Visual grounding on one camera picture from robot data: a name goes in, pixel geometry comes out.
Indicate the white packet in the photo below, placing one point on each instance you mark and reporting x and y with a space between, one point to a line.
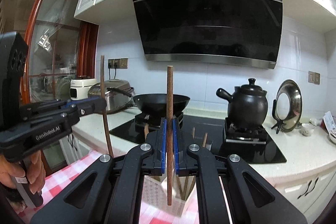
328 121

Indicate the black wok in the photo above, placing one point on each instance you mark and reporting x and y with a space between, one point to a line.
152 102

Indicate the steel pot lid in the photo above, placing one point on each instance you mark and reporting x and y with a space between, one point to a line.
298 108

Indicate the steel pressure cooker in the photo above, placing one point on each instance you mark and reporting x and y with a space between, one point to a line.
118 98

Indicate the black lid stand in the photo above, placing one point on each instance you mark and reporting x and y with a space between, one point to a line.
273 113

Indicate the white rice cooker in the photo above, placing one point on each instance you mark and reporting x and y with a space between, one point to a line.
78 90

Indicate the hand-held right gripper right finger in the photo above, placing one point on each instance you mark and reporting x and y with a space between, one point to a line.
175 145

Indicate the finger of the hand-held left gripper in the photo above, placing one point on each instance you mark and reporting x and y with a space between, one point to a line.
44 106
92 108

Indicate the small white bowl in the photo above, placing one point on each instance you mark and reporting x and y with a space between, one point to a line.
307 129

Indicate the wall socket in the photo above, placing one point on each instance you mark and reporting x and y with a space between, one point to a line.
118 63
314 77

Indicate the white perforated utensil basket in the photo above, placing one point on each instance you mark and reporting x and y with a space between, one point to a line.
155 192

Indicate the red white checkered tablecloth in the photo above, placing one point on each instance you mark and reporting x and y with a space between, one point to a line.
60 174

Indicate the black clay pot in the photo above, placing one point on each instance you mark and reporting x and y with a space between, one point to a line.
246 108

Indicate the black glass gas cooktop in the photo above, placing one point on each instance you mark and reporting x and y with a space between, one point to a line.
262 153

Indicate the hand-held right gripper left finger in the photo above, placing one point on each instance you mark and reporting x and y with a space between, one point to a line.
164 145

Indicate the black range hood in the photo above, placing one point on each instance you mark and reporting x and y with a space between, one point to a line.
204 16

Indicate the wooden framed glass door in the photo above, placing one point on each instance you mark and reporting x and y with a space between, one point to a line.
89 50

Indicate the person's left hand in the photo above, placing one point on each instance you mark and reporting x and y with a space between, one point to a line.
36 171

